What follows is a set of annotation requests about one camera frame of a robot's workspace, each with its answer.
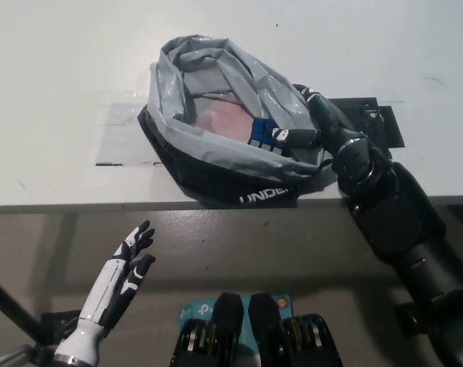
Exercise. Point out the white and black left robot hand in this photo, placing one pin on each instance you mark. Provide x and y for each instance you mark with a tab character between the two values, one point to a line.
108	286

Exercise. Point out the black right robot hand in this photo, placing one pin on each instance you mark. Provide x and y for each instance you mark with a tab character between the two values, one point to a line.
330	122

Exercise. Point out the rubik's cube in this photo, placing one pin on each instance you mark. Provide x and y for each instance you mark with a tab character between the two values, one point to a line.
259	130

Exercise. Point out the grey and black plastic bag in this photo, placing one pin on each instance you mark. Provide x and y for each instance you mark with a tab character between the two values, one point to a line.
216	153

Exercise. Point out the black tape marker patch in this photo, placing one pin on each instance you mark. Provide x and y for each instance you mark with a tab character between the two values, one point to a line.
392	126

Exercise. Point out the teal tp-link box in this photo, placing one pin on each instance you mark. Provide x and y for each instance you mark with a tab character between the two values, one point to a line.
193	309

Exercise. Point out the black diagonal stand bar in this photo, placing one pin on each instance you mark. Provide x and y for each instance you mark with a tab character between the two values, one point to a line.
9	306

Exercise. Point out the pink red object in film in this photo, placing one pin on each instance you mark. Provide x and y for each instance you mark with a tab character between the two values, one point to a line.
223	122

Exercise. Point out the silver metal tube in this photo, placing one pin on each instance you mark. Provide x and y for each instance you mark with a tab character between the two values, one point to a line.
5	355

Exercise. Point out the clear plastic tape sheet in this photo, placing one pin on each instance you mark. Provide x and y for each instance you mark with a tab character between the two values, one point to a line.
124	137

